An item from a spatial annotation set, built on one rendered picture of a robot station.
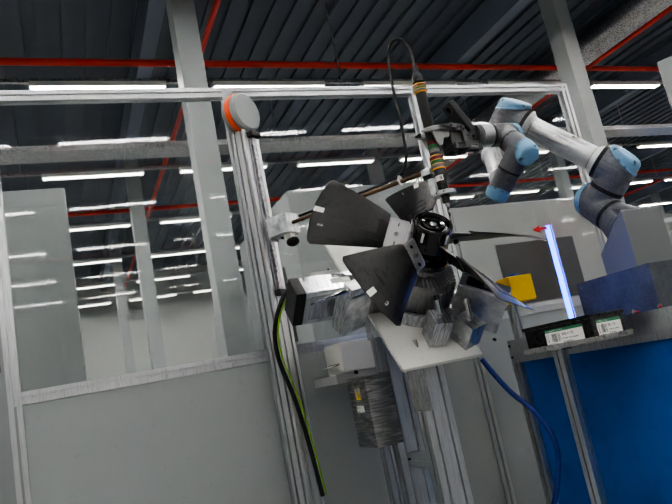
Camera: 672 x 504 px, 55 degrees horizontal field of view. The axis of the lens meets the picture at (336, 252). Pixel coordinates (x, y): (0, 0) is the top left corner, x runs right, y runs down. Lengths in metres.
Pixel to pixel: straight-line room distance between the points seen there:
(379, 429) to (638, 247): 1.00
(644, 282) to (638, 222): 0.23
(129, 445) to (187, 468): 0.21
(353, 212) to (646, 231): 0.96
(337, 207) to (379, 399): 0.61
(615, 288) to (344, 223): 0.89
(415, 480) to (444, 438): 0.26
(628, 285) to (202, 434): 1.47
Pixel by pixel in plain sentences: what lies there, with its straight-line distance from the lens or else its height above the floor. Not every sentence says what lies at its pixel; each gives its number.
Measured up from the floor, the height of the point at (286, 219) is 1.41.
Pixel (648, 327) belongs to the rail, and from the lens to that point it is 1.93.
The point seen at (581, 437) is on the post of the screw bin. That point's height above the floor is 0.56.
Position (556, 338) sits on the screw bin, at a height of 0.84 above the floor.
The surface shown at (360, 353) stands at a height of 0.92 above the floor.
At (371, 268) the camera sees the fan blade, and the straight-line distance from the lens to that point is 1.68.
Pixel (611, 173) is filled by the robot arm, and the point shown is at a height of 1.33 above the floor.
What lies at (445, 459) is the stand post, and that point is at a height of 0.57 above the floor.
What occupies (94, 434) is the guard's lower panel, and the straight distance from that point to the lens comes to 2.32.
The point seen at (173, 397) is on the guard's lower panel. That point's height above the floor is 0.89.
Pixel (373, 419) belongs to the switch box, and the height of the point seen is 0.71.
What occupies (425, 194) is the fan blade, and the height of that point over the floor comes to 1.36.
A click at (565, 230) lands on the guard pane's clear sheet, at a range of 3.19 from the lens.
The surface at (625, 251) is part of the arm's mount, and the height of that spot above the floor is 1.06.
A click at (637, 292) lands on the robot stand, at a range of 2.18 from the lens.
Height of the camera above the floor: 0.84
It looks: 11 degrees up
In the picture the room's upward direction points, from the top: 11 degrees counter-clockwise
